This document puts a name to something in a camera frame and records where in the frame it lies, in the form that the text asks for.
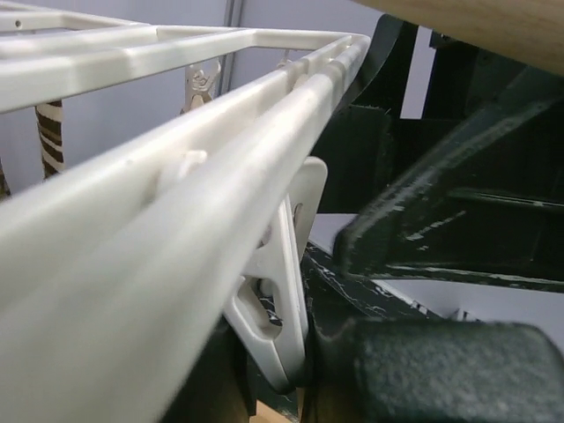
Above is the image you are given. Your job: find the white hanger clip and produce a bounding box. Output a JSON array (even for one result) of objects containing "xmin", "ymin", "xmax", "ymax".
[{"xmin": 224, "ymin": 157, "xmax": 328, "ymax": 393}]

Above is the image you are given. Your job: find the brown striped sock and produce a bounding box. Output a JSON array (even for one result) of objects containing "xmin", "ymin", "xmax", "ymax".
[{"xmin": 34, "ymin": 100, "xmax": 65, "ymax": 179}]

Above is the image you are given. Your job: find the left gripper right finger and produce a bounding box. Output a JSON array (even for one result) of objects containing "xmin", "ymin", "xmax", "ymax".
[{"xmin": 303, "ymin": 271, "xmax": 563, "ymax": 422}]

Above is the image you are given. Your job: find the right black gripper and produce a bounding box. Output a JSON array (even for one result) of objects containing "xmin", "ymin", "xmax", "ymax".
[{"xmin": 332, "ymin": 37, "xmax": 563, "ymax": 293}]

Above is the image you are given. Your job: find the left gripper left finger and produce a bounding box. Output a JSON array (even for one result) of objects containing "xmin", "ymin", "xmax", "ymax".
[{"xmin": 162, "ymin": 318, "xmax": 256, "ymax": 423}]

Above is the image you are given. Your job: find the black marble mat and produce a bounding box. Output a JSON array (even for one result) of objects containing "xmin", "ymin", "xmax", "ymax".
[{"xmin": 299, "ymin": 244, "xmax": 440, "ymax": 422}]

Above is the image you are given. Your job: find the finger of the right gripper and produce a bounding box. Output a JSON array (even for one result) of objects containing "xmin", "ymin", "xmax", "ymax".
[{"xmin": 334, "ymin": 14, "xmax": 419, "ymax": 118}]

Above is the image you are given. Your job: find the white clip hanger frame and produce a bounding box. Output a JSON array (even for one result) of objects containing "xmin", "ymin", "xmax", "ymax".
[{"xmin": 1, "ymin": 1, "xmax": 371, "ymax": 422}]

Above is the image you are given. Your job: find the wooden stand with tray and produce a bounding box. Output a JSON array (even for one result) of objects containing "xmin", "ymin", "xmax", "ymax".
[{"xmin": 361, "ymin": 0, "xmax": 563, "ymax": 76}]

